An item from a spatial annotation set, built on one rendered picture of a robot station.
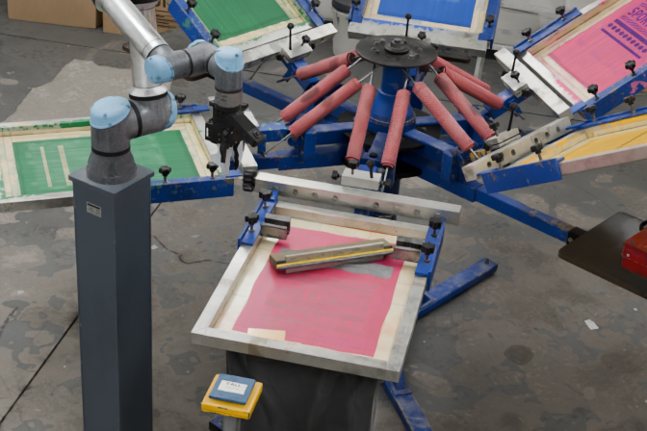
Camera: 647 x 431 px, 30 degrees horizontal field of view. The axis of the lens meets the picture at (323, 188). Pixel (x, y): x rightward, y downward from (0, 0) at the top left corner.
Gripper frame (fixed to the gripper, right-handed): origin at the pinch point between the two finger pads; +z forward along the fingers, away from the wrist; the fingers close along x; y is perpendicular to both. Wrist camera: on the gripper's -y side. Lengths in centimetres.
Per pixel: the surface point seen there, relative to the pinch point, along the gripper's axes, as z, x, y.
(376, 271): 40, -36, -30
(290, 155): 43, -89, 38
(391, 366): 37, 6, -59
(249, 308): 40.8, 3.1, -9.8
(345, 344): 41, 1, -41
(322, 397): 59, 5, -37
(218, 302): 37.3, 10.5, -3.8
